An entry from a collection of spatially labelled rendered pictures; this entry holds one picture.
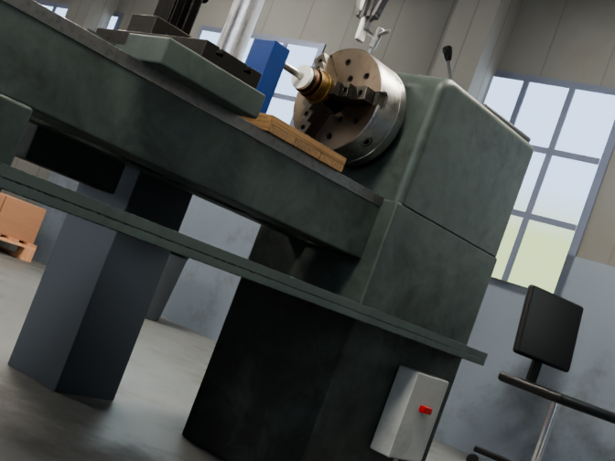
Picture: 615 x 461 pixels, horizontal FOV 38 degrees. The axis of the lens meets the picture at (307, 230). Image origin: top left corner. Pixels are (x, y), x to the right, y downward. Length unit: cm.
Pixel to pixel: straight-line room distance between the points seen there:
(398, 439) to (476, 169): 84
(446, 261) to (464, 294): 17
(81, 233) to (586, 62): 380
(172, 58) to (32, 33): 28
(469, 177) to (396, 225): 34
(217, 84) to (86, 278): 105
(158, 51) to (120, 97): 12
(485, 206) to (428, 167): 34
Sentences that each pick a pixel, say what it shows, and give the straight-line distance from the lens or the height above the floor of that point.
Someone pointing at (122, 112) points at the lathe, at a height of 75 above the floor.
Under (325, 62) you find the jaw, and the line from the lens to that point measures 258.
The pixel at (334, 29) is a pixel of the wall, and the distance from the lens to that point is 686.
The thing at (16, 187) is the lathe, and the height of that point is 53.
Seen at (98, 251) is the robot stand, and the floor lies 44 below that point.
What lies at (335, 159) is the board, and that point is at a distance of 232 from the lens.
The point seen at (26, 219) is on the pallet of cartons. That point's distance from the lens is 760.
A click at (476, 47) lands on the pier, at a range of 588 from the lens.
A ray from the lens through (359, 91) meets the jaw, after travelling 245.
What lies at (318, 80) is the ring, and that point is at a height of 109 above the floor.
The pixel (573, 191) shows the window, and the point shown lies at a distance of 556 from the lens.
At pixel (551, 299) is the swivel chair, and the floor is 98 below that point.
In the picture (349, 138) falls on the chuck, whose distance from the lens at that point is 246.
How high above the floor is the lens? 53
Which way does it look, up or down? 4 degrees up
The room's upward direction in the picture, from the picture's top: 21 degrees clockwise
